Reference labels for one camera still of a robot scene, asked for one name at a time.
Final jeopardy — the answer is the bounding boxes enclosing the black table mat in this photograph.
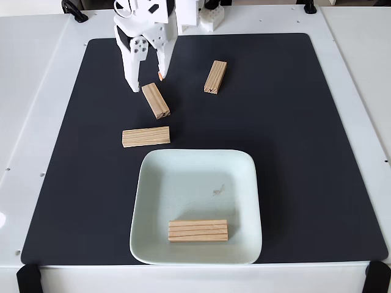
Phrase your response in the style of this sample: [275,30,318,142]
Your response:
[20,32,389,266]

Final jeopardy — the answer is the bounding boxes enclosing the black corner bracket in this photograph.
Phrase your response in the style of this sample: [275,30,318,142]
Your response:
[363,260,391,293]
[15,264,42,293]

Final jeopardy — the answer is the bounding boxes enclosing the wooden block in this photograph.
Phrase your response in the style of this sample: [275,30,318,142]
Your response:
[203,60,228,95]
[141,82,171,120]
[122,126,170,149]
[167,219,230,243]

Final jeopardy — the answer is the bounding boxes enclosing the pale green square plate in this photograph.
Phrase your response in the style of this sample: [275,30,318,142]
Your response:
[129,148,263,266]

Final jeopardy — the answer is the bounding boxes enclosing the red black white servo cable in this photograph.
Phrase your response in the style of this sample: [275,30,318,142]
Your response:
[113,1,133,18]

